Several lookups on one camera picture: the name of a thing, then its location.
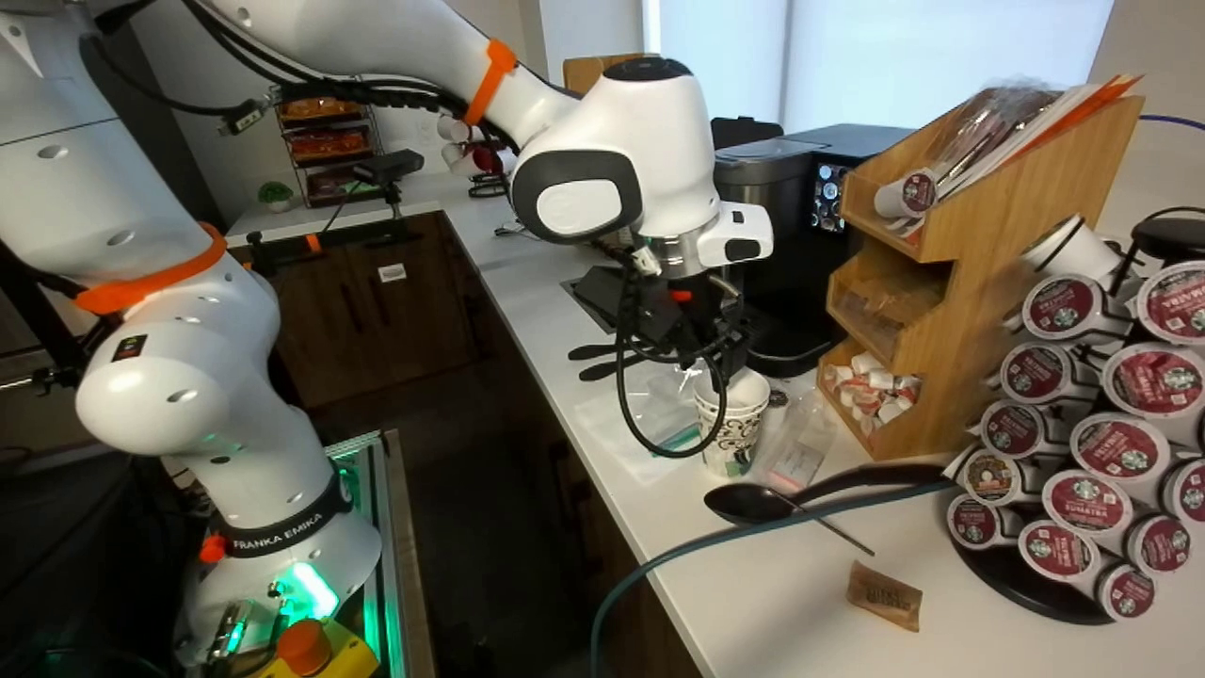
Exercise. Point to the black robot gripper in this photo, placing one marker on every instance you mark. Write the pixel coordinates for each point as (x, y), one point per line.
(683, 321)

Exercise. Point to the patterned paper cup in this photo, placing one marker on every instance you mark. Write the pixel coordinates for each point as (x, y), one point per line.
(732, 422)

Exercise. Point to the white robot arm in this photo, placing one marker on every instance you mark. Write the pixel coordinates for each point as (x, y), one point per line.
(186, 370)

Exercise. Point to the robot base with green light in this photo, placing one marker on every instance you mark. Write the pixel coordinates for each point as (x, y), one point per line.
(338, 603)

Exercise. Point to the black coffee machine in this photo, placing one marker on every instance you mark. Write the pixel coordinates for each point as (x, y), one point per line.
(801, 182)

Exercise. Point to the coffee pod carousel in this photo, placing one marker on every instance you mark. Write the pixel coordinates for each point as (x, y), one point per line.
(1081, 485)

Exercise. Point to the clear plastic bag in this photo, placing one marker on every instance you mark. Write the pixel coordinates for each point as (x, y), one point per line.
(652, 431)

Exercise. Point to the black plastic tongs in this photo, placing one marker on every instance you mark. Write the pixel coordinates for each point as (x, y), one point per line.
(603, 359)

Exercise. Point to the black serving spoon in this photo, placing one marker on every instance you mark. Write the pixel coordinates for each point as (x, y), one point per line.
(759, 503)

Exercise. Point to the wooden condiment organizer rack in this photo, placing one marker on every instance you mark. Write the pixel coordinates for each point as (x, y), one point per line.
(923, 301)

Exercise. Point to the wooden cup dispenser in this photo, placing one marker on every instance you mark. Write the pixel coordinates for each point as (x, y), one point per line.
(581, 74)

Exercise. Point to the brown sugar packet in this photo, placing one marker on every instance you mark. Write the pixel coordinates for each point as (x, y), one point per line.
(883, 596)

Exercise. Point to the countertop trash chute frame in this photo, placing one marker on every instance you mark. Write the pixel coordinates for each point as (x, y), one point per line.
(596, 293)

